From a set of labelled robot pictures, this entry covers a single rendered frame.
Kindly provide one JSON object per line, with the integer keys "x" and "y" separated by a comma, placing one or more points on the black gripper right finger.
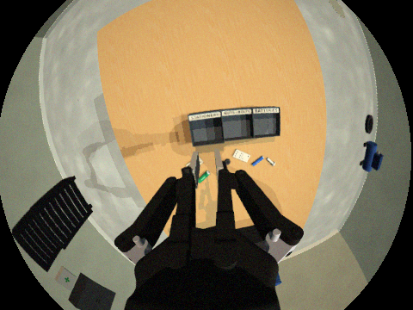
{"x": 281, "y": 235}

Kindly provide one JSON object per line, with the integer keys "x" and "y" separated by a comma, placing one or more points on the green aa battery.
{"x": 205, "y": 175}

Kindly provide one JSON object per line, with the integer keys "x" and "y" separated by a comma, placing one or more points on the blue aaa battery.
{"x": 258, "y": 160}

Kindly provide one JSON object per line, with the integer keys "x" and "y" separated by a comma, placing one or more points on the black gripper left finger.
{"x": 139, "y": 238}

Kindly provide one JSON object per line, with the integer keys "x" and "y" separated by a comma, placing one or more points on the grey three-compartment labelled bin rack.
{"x": 239, "y": 126}

